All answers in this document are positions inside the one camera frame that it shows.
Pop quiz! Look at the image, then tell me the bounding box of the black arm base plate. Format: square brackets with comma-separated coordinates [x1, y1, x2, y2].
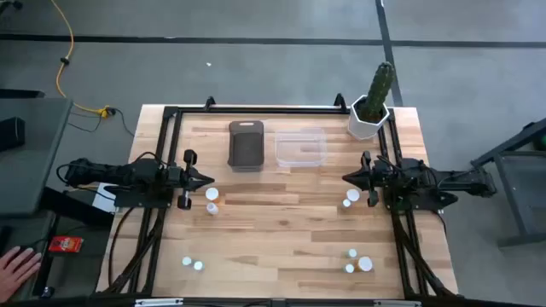
[386, 190, 460, 214]
[114, 185, 174, 210]

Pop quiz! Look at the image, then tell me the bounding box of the grey metal cart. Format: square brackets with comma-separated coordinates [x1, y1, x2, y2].
[470, 117, 546, 249]

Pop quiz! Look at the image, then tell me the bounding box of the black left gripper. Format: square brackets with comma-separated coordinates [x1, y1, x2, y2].
[168, 148, 216, 211]

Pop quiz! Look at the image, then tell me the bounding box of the silver metal bracket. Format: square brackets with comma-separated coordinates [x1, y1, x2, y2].
[134, 298, 184, 307]

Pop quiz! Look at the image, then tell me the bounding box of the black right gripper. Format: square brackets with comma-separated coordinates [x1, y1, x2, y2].
[342, 150, 387, 209]

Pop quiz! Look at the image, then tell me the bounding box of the red box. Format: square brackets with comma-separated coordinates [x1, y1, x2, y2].
[47, 235, 84, 254]

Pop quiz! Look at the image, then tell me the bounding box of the grey side table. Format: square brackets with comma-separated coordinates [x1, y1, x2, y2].
[0, 96, 73, 218]

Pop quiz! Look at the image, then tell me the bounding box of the black floor cable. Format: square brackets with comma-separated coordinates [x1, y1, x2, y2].
[67, 107, 136, 138]

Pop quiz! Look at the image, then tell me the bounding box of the green cactus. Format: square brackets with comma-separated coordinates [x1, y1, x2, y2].
[357, 61, 397, 124]

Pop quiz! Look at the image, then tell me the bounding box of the person's hand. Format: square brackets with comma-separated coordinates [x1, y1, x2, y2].
[0, 246, 43, 302]

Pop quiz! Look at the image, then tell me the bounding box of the white plant pot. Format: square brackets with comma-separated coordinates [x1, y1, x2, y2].
[347, 94, 391, 141]

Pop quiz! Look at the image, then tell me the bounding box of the grey plastic bin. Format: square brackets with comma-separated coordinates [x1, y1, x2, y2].
[227, 120, 265, 173]

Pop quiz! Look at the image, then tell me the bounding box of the black equipment box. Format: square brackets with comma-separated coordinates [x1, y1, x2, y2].
[40, 187, 116, 227]

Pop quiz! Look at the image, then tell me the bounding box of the clear plastic bin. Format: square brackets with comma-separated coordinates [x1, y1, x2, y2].
[274, 126, 328, 168]

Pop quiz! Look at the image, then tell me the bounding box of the white box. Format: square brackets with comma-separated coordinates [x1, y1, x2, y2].
[91, 182, 119, 214]

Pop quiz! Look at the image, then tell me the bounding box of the yellow cable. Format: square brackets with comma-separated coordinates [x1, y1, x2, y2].
[49, 0, 112, 119]

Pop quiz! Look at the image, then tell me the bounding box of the black device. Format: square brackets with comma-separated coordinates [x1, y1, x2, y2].
[0, 116, 26, 154]

